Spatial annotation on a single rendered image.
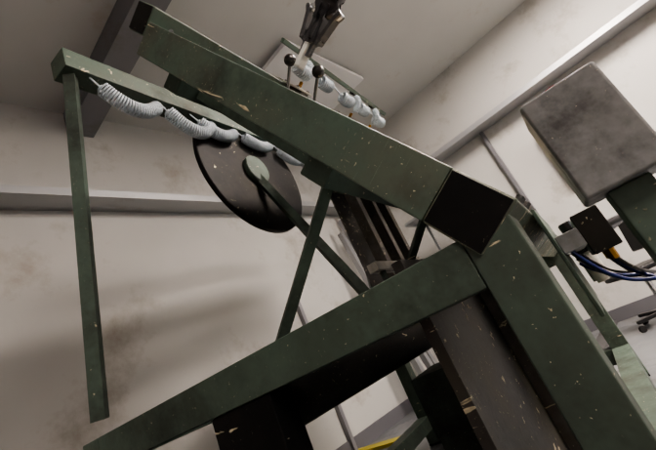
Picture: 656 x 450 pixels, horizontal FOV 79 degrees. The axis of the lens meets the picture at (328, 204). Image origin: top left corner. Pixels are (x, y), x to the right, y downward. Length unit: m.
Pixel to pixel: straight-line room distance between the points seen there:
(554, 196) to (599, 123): 4.23
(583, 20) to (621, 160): 4.65
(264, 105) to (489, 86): 4.50
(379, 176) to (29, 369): 2.56
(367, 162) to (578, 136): 0.35
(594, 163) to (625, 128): 0.06
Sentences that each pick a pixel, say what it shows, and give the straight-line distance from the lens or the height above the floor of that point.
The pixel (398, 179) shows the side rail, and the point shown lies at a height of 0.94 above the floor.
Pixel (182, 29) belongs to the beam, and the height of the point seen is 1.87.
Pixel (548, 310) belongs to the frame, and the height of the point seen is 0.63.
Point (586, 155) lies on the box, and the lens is 0.71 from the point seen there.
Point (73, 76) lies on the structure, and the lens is 1.94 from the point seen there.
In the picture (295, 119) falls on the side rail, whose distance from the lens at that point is 0.92.
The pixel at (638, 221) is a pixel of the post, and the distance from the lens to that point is 0.73.
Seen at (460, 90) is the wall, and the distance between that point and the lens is 5.46.
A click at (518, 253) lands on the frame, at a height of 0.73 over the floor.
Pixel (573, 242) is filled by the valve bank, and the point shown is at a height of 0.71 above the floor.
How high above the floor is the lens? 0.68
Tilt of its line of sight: 21 degrees up
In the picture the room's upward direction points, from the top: 25 degrees counter-clockwise
